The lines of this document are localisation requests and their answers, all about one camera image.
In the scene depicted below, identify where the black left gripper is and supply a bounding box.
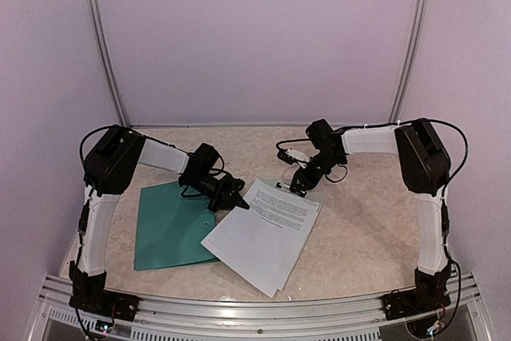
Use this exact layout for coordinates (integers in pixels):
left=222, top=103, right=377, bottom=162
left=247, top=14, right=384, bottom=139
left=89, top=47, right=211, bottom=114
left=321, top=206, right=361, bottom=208
left=182, top=172, right=249, bottom=212

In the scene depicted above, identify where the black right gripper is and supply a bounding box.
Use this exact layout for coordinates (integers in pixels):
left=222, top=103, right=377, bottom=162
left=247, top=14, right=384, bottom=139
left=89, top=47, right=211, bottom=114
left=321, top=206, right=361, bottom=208
left=290, top=151, right=343, bottom=192

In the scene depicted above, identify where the light green clipboard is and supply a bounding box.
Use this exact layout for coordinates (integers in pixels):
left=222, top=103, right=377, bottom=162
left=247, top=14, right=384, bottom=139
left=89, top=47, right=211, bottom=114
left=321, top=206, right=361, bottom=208
left=260, top=178, right=291, bottom=192

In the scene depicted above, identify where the white paper sheet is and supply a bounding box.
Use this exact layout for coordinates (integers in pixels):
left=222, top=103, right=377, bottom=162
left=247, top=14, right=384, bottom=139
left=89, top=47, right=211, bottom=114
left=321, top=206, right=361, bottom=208
left=201, top=179, right=323, bottom=297

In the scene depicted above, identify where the dark green folder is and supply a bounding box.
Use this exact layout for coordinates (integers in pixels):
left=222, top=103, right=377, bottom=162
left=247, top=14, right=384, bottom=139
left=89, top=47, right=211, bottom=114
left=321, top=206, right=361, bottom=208
left=134, top=182, right=217, bottom=272

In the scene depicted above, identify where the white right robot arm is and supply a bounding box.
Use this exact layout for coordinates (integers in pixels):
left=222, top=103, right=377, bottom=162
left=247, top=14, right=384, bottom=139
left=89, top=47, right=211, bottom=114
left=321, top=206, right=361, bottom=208
left=290, top=118, right=451, bottom=312

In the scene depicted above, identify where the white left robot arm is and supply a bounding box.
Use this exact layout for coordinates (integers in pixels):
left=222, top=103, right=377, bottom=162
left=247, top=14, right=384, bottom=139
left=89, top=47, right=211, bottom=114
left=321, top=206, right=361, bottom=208
left=69, top=125, right=249, bottom=313

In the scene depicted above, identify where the front aluminium rail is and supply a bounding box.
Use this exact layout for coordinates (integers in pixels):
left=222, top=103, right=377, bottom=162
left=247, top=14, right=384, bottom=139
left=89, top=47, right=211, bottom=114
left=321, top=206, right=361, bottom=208
left=38, top=272, right=488, bottom=341

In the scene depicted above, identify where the right aluminium frame post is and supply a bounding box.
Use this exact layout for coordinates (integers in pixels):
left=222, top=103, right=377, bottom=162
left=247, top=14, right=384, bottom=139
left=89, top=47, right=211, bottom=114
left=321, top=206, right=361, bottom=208
left=388, top=0, right=428, bottom=123

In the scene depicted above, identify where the aluminium frame post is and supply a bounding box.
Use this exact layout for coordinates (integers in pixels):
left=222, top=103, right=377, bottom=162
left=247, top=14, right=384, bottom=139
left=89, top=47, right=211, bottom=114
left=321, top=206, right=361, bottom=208
left=388, top=0, right=428, bottom=123
left=86, top=0, right=131, bottom=127

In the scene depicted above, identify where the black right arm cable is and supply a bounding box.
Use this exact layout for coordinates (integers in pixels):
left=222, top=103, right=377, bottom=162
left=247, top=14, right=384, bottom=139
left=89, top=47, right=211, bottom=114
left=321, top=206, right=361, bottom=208
left=429, top=119, right=469, bottom=190

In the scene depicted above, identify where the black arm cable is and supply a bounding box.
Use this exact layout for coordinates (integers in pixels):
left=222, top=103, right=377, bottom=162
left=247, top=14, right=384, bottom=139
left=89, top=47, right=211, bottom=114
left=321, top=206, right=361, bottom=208
left=429, top=119, right=469, bottom=190
left=78, top=125, right=176, bottom=174

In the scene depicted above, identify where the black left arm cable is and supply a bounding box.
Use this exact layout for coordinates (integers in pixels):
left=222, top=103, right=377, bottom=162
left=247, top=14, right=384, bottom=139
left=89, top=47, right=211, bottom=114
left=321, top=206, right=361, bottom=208
left=78, top=125, right=176, bottom=174

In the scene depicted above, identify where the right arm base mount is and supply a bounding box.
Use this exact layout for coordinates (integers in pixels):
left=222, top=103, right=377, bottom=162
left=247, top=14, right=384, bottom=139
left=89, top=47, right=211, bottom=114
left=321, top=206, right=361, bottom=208
left=381, top=264, right=451, bottom=320

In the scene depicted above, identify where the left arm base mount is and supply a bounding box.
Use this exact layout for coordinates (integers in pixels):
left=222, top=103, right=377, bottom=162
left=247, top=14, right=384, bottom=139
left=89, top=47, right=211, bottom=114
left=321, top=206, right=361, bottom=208
left=69, top=270, right=140, bottom=322

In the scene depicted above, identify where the left aluminium frame post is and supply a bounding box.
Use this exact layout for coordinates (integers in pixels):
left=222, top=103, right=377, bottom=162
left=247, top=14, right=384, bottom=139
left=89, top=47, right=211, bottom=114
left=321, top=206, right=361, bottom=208
left=86, top=0, right=131, bottom=127

